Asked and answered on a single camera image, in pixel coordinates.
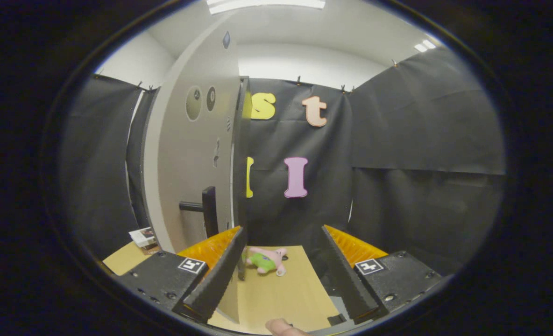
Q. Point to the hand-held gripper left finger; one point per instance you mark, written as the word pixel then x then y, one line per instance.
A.
pixel 223 275

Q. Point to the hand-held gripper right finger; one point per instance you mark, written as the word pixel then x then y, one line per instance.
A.
pixel 344 275

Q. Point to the light grey shoe cabinet door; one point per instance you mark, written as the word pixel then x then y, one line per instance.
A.
pixel 183 163

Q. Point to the grey shoe cabinet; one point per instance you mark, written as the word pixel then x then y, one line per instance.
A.
pixel 239 140

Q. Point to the pink green plush toy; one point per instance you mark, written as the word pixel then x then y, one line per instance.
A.
pixel 265 261

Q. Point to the brown book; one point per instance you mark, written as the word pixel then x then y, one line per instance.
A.
pixel 152 248

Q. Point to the white cover book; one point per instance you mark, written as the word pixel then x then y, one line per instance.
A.
pixel 142 236

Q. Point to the black backdrop cloth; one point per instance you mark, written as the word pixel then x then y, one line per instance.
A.
pixel 421 140

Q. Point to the small ceiling light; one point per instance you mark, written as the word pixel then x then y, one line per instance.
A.
pixel 424 45

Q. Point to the long ceiling light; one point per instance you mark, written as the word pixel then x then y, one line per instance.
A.
pixel 267 3

